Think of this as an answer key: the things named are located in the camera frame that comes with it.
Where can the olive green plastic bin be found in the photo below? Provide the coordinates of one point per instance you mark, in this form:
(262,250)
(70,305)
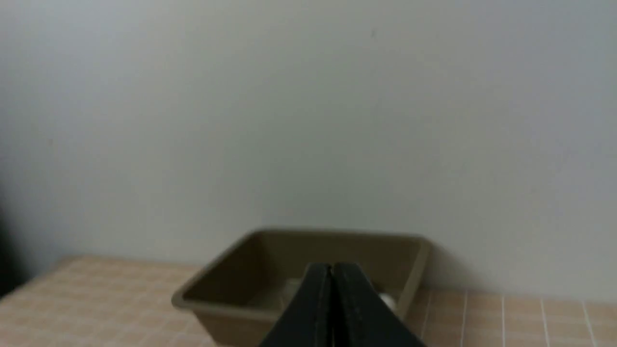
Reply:
(240,294)

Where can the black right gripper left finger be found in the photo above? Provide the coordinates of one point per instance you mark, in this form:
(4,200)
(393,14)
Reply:
(306,322)

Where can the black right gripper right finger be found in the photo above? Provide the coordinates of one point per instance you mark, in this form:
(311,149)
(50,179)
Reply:
(360,316)

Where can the checkered peach tablecloth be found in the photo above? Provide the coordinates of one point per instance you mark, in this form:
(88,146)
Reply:
(91,301)

